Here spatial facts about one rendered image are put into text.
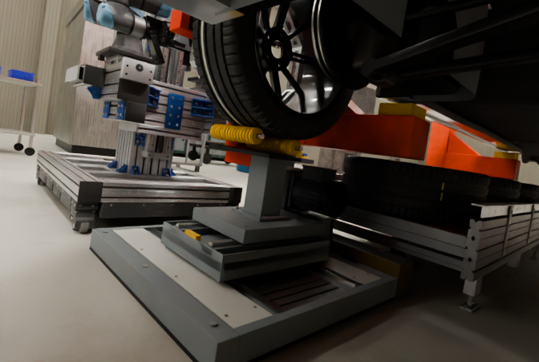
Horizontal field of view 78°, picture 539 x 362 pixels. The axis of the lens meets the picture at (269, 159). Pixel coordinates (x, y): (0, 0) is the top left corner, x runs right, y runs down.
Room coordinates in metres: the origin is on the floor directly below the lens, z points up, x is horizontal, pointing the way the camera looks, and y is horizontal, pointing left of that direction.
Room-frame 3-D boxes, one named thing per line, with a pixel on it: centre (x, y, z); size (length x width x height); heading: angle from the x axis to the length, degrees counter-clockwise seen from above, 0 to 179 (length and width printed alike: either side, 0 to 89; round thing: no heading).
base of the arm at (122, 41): (1.63, 0.76, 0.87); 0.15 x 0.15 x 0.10
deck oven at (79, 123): (5.57, 2.78, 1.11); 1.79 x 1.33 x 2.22; 40
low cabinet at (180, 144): (8.23, 2.25, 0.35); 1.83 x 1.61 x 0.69; 132
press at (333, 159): (9.20, -1.86, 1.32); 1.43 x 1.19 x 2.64; 129
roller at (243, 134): (1.20, 0.14, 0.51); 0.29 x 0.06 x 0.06; 44
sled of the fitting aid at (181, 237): (1.20, 0.03, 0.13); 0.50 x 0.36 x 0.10; 134
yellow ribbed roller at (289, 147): (1.23, 0.00, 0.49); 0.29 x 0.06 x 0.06; 44
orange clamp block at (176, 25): (1.13, 0.34, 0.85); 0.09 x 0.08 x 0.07; 134
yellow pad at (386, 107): (1.38, -0.51, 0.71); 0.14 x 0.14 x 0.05; 44
